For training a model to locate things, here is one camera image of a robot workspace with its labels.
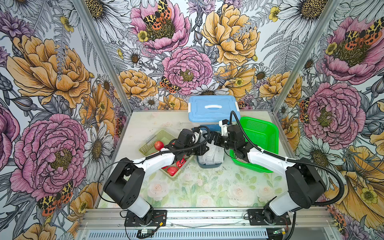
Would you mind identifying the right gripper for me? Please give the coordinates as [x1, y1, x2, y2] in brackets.
[202, 130, 237, 151]

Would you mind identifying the right black cable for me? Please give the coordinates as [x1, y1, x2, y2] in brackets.
[229, 110, 346, 207]

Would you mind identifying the bright green perforated basket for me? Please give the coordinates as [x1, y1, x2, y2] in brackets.
[230, 117, 279, 173]

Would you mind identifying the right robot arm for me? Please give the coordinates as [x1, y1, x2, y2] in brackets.
[208, 125, 326, 225]

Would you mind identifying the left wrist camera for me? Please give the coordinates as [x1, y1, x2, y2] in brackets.
[192, 130, 204, 144]

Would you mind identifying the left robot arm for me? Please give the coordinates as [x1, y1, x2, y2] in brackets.
[103, 126, 211, 226]

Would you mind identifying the aluminium front rail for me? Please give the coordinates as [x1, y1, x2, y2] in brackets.
[76, 207, 342, 240]

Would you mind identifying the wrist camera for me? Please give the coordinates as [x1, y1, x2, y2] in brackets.
[192, 130, 204, 144]
[219, 120, 230, 137]

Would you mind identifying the pale green perforated basket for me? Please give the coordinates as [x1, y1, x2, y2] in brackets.
[139, 129, 196, 181]

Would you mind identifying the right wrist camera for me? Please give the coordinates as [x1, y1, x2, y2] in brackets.
[219, 120, 230, 137]

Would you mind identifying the blue lidded storage box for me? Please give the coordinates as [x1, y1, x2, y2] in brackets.
[188, 95, 241, 125]

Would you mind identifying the left black cable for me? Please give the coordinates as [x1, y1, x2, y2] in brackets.
[97, 125, 212, 205]

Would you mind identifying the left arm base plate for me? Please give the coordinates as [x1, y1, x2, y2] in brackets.
[124, 209, 168, 227]

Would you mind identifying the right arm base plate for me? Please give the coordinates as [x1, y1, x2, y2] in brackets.
[247, 209, 291, 226]

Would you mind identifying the dark teal plastic tray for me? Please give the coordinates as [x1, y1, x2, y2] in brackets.
[197, 150, 225, 169]

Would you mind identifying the black cable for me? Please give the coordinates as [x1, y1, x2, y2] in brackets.
[229, 110, 346, 207]
[97, 125, 212, 205]

